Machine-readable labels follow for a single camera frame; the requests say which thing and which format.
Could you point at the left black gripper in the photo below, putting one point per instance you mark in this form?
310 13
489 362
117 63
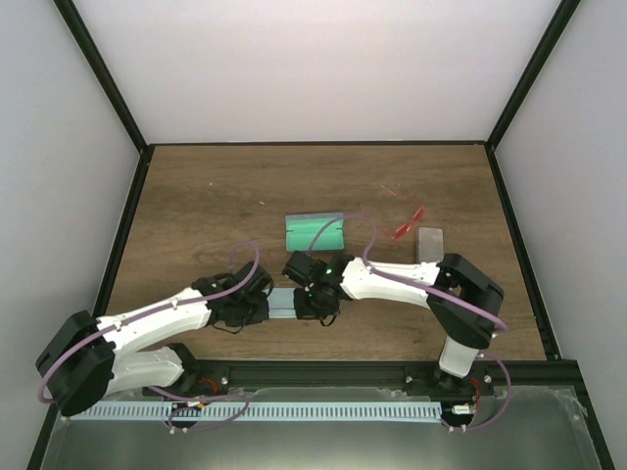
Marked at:
262 313

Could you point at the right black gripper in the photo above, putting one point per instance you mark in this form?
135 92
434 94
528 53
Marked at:
305 311

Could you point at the light blue cloth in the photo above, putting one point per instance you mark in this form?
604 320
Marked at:
281 304

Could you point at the green glasses case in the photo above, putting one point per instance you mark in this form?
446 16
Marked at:
301 230

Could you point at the blue-grey glasses case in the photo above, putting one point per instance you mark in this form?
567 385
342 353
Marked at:
430 244

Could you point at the red sunglasses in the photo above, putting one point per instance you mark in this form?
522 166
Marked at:
393 212

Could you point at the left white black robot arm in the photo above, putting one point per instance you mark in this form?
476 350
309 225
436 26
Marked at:
90 358

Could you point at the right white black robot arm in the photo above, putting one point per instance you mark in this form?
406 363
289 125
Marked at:
464 300

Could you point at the light blue slotted cable duct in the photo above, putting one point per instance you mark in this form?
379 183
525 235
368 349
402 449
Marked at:
361 411

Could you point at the black aluminium frame rail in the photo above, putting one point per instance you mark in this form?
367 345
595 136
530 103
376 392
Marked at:
419 377

